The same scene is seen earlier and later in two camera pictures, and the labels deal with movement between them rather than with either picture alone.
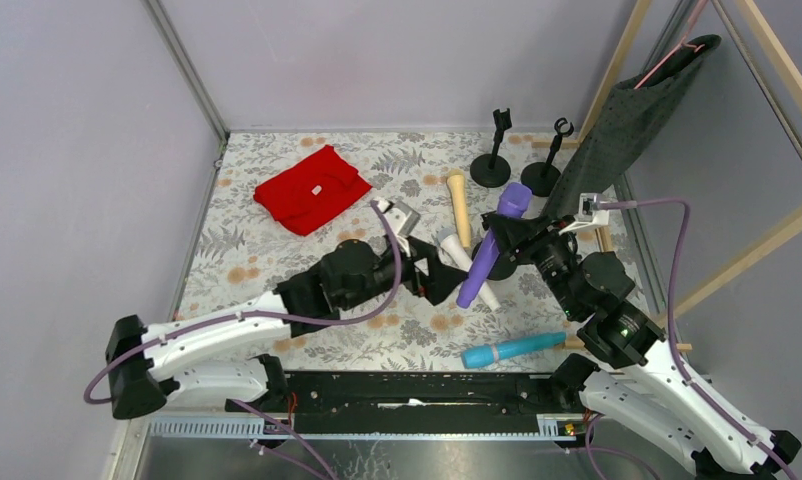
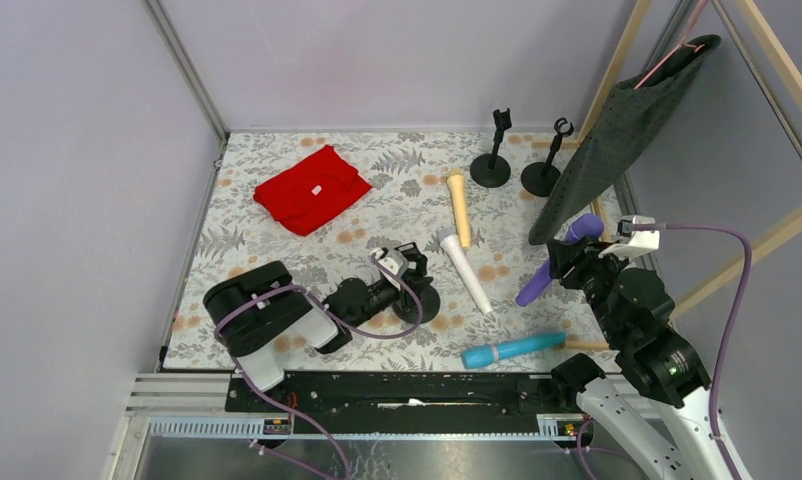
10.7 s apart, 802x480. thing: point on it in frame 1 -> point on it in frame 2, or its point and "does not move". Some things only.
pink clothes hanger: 696,15 does not move
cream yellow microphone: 456,179 does not move
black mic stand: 494,170 does not move
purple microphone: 511,203 -> 588,225
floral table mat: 276,199 does not move
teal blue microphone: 472,357 does not move
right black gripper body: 519,234 -> 574,254
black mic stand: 501,269 -> 406,305
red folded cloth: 311,193 does not move
